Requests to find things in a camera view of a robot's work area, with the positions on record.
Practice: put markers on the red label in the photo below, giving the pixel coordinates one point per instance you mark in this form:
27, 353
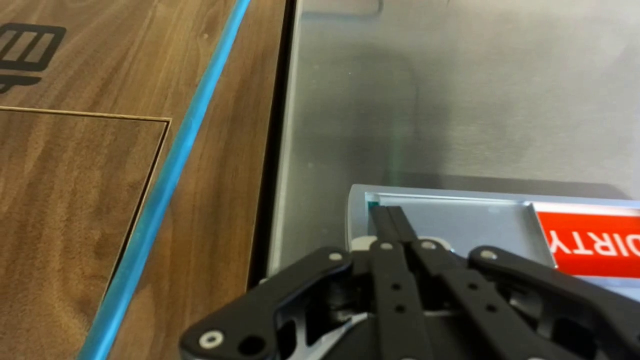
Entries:
590, 245

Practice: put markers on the wooden cabinet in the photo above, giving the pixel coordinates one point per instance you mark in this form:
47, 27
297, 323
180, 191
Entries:
90, 190

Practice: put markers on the silver sliding sign holder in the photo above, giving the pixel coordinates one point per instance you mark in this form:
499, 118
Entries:
475, 220

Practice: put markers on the green label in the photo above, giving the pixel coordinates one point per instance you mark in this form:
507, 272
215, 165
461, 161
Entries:
372, 205

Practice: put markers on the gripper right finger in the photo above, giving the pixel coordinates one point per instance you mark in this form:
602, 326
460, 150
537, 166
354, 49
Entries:
550, 285

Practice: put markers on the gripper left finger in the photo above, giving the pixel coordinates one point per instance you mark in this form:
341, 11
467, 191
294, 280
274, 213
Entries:
300, 280

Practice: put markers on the wooden cabinet door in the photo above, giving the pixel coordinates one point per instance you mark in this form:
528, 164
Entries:
65, 225

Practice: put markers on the stainless steel dishwasher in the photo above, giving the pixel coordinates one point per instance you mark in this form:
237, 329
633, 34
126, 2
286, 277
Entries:
450, 100

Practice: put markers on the blue tape strip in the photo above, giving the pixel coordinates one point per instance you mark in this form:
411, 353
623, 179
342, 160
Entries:
175, 160

